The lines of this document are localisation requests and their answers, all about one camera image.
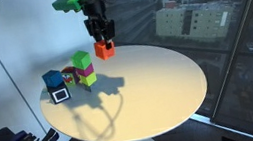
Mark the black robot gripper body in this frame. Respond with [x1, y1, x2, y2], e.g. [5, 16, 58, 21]
[80, 0, 118, 44]

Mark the orange block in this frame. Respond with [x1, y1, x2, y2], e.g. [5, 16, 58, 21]
[93, 38, 117, 63]

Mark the bright green block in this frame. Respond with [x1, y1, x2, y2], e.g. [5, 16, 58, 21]
[69, 49, 94, 72]

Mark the magenta block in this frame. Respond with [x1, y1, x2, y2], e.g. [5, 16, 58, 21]
[75, 62, 96, 80]

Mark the yellow-green block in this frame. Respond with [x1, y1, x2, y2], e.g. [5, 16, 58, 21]
[78, 70, 99, 88]

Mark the blue block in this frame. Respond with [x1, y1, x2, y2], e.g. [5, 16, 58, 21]
[41, 68, 66, 91]

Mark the colourful cartoon picture cube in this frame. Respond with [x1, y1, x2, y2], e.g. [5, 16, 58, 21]
[59, 65, 82, 88]

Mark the black and white patterned cube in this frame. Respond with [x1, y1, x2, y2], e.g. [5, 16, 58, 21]
[46, 80, 73, 106]

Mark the pale green building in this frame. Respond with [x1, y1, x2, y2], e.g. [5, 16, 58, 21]
[152, 0, 235, 51]

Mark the black spring clamp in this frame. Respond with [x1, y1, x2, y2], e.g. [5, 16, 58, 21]
[36, 126, 61, 141]

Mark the white window sill strip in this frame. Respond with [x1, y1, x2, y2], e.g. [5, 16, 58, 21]
[188, 104, 253, 141]

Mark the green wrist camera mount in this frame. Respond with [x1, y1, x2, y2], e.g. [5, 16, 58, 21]
[50, 0, 90, 17]

